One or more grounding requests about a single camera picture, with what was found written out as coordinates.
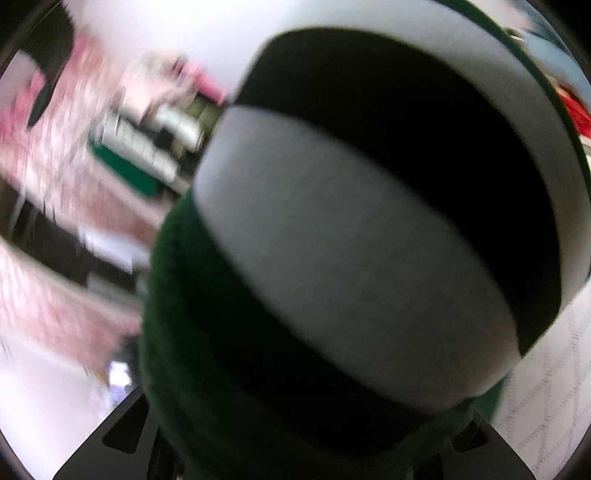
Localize white diamond pattern mat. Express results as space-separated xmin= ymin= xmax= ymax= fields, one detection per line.
xmin=492 ymin=286 xmax=591 ymax=479

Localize green white varsity jacket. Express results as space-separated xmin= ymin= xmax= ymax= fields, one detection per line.
xmin=140 ymin=1 xmax=590 ymax=479

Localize light blue quilt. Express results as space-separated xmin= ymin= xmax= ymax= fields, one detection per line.
xmin=509 ymin=1 xmax=590 ymax=92

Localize pink patterned cloth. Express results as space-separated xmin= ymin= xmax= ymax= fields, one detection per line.
xmin=1 ymin=34 xmax=163 ymax=369

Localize pile of folded clothes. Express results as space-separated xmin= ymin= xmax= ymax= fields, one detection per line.
xmin=88 ymin=53 xmax=228 ymax=198

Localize red floral blanket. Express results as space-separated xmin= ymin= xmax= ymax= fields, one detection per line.
xmin=557 ymin=89 xmax=591 ymax=138

